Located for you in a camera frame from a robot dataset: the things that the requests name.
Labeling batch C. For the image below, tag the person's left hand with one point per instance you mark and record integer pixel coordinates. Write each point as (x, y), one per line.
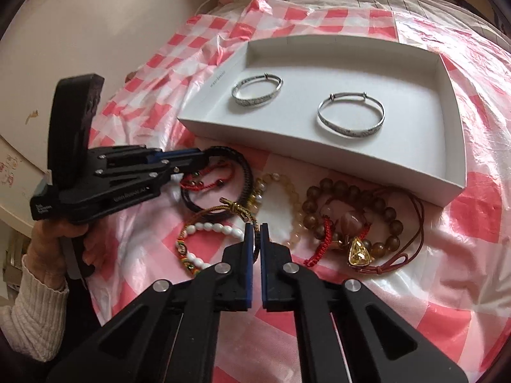
(44, 237)

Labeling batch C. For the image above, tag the striped beige bed sheet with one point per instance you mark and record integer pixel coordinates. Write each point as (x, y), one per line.
(439, 12)

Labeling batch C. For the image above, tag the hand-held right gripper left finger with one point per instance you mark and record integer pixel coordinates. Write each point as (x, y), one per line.
(249, 271)

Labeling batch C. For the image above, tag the white furniture edge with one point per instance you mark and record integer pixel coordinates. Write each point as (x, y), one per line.
(16, 183)

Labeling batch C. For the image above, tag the thin silver bangle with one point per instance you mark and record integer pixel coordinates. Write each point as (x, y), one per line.
(347, 131)

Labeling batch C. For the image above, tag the white cardboard box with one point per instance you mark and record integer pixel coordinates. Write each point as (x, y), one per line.
(287, 117)

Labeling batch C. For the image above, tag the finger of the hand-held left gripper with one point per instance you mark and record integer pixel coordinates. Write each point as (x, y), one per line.
(187, 153)
(159, 173)

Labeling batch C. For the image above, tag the red white checked plastic sheet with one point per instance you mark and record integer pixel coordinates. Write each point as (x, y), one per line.
(471, 247)

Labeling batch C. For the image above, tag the wide silver bangle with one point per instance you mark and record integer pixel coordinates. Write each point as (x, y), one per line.
(244, 102)

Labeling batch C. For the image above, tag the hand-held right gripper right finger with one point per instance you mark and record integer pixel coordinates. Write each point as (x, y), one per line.
(265, 279)

